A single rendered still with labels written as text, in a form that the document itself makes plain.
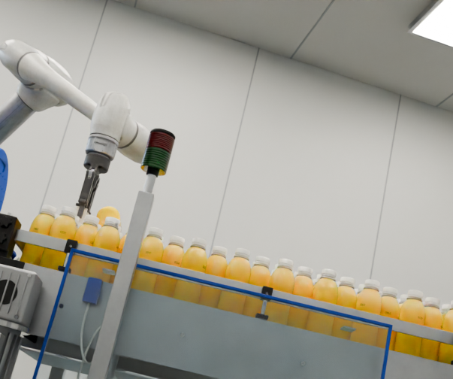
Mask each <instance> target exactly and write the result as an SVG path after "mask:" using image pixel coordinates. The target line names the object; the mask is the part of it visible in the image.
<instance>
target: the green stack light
mask: <svg viewBox="0 0 453 379"><path fill-rule="evenodd" d="M170 158H171V155H170V153H169V152H167V151H166V150H163V149H161V148H158V147H147V148H146V149H145V152H144V155H143V159H142V163H141V165H140V168H141V169H142V170H143V171H145V172H146V171H147V169H148V168H151V169H155V170H156V171H158V172H159V176H164V175H166V173H167V170H168V165H169V162H170Z"/></svg>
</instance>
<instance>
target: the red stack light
mask: <svg viewBox="0 0 453 379"><path fill-rule="evenodd" d="M174 142H175V140H174V138H173V137H172V136H170V135H168V134H165V133H163V132H151V133H150V134H149V137H148V141H147V144H146V148H147V147H158V148H161V149H163V150H166V151H167V152H169V153H170V155H171V153H172V150H173V147H174Z"/></svg>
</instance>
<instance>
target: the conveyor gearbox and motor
mask: <svg viewBox="0 0 453 379"><path fill-rule="evenodd" d="M42 283H43V282H42V280H41V279H40V278H39V277H38V275H37V274H36V273H35V272H33V271H27V270H24V269H21V268H15V267H11V266H8V265H2V264H0V379H11V376H12V373H13V370H14V366H15V363H16V361H17V357H18V353H19V351H20V347H21V344H22V341H23V338H22V336H20V335H30V332H31V330H30V329H29V326H30V323H31V321H32V316H33V313H34V310H35V306H36V304H37V300H38V297H39V294H40V291H41V287H42Z"/></svg>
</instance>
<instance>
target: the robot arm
mask: <svg viewBox="0 0 453 379"><path fill-rule="evenodd" d="M0 61H1V63H2V65H3V66H4V67H5V68H7V69H8V70H9V71H10V72H11V74H12V75H13V76H14V77H15V78H16V79H18V80H19V81H20V83H19V84H18V86H17V91H16V92H15V93H14V94H13V95H12V96H11V97H10V98H9V99H8V100H7V101H6V102H5V103H4V104H3V105H2V106H1V107H0V145H1V144H2V143H3V142H4V141H5V140H6V139H7V138H9V137H10V136H11V135H12V134H13V133H14V132H15V131H16V130H17V129H18V128H19V127H21V125H22V124H24V122H25V121H27V119H28V118H30V117H31V116H32V115H33V114H34V113H35V112H41V111H45V110H46V109H48V108H51V107H54V106H55V107H61V106H65V105H67V104H69V105H70V106H71V107H73V108H74V109H76V110H77V111H79V112H80V113H81V114H83V115H84V116H85V117H87V118H89V119H90V120H91V125H90V134H89V138H88V142H87V145H86V149H85V151H86V158H85V160H84V163H83V166H84V168H86V169H87V170H86V176H85V179H84V182H83V187H82V190H81V193H80V197H79V199H78V202H79V203H76V206H77V213H76V216H78V217H79V218H80V219H79V223H81V224H82V225H83V223H84V219H85V216H86V215H89V214H90V215H91V213H90V210H91V207H92V203H93V200H94V198H95V193H96V190H97V188H98V184H99V182H100V178H99V177H100V174H106V173H107V172H108V169H109V167H110V162H111V161H113V160H114V157H115V155H116V150H118V151H119V152H120V153H121V154H122V155H123V156H125V157H127V158H129V159H130V160H132V161H133V162H136V163H139V164H141V163H142V159H143V155H144V152H145V149H146V144H147V141H148V137H149V134H150V131H149V130H148V129H147V128H146V127H145V126H143V125H142V124H140V123H139V122H137V121H134V120H133V118H132V116H131V114H130V110H131V108H130V103H129V100H128V97H127V96H125V95H123V94H122V93H120V92H114V91H111V92H106V93H104V95H103V96H102V97H101V98H100V100H99V102H98V104H96V103H95V102H94V101H93V100H91V99H90V98H89V97H88V96H86V95H85V94H83V93H82V92H81V91H79V89H77V88H76V87H75V85H74V82H73V80H72V78H71V76H70V75H69V73H68V72H67V71H66V70H65V69H64V68H63V67H62V66H61V65H60V64H59V63H58V62H57V61H55V60H54V59H52V58H51V57H49V56H47V55H46V54H44V53H42V52H41V51H40V50H37V49H35V48H34V47H32V46H29V45H28V44H26V43H24V42H22V41H20V40H15V39H11V40H6V41H5V42H3V43H2V44H1V46H0Z"/></svg>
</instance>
